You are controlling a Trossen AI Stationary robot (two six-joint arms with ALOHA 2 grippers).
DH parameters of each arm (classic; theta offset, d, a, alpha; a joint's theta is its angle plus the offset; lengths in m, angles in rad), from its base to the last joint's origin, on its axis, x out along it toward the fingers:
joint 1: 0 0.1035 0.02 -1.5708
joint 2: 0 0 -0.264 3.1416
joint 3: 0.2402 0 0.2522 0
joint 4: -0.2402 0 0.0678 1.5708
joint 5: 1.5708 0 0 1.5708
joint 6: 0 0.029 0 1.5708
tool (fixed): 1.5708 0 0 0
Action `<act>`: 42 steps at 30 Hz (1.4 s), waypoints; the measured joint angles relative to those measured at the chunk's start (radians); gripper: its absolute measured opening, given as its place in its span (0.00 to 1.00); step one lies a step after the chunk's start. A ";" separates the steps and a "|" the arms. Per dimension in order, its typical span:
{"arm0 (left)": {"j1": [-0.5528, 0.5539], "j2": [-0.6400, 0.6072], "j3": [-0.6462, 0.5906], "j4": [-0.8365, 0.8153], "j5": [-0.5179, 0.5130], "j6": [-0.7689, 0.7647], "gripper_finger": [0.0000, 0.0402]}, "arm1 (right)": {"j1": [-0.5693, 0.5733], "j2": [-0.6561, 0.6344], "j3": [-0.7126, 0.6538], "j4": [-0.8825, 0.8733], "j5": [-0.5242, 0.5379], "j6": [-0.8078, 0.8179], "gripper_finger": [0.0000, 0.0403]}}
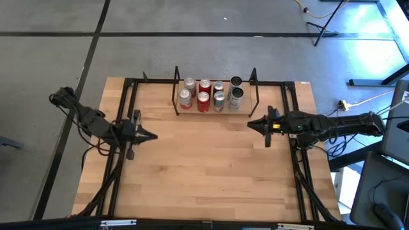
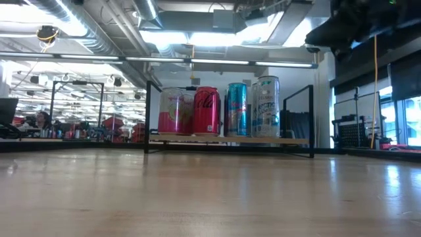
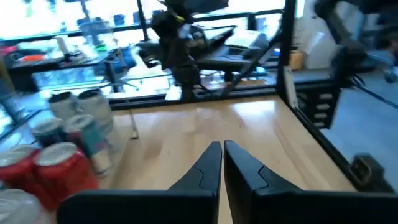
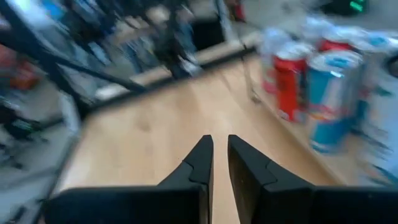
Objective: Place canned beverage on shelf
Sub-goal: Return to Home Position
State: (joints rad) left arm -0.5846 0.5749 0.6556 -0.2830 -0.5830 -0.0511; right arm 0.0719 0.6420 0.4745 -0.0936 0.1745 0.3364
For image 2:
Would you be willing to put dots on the dark window blind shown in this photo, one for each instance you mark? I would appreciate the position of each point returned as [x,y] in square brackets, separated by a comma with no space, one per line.
[406,85]

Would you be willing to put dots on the red Coca-Cola Zero Sugar can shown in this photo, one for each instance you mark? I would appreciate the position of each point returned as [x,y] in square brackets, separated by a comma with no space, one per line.
[206,112]

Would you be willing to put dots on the long LED light bar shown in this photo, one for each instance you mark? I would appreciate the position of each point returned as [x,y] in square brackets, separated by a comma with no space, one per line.
[158,59]

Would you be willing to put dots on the teal Red Bull can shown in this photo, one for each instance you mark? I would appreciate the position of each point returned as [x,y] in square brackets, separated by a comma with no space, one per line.
[237,112]

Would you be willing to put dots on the white Celsius Arctic can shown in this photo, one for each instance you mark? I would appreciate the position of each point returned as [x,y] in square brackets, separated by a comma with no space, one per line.
[268,112]

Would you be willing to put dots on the seated person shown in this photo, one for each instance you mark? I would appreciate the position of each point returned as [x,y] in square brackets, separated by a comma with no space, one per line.
[42,118]

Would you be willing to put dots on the black monitor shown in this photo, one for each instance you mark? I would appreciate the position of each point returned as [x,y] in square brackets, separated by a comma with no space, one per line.
[8,110]

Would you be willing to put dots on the silver slim beverage can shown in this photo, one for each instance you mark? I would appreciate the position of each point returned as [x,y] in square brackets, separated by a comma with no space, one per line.
[253,112]

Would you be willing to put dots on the small dark ceiling dome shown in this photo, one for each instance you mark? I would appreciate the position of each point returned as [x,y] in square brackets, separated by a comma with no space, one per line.
[312,50]

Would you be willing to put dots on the grey square wall vent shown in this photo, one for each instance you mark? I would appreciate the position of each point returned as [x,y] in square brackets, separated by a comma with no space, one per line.
[246,81]
[195,81]

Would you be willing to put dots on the grey ceiling box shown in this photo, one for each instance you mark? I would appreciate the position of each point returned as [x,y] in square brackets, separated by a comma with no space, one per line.
[223,19]

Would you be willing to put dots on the black cloth cover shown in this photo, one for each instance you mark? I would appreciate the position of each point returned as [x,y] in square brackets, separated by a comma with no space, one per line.
[297,123]

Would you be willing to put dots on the black ceiling spotlight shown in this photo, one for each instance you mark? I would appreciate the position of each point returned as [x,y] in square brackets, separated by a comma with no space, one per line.
[34,79]
[117,81]
[137,95]

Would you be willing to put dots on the black pegboard rack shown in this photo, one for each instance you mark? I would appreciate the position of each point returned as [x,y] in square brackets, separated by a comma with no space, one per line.
[352,135]

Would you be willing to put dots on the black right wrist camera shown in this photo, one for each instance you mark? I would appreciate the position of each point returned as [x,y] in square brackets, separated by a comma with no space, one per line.
[342,52]

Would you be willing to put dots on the red storage bin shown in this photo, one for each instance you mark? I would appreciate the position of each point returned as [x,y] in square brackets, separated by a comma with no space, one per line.
[138,131]
[113,124]

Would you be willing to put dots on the grey tripod stand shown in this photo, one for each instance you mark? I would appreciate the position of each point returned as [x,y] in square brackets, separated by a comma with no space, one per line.
[356,108]

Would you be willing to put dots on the silver round ceiling duct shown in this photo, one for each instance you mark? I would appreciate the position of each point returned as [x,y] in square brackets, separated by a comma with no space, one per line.
[146,10]

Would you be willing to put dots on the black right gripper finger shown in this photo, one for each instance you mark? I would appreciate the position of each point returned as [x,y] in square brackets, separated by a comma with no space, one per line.
[332,41]
[329,30]

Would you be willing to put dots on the bright glass window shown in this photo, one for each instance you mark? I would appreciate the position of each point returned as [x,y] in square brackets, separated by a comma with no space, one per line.
[412,121]

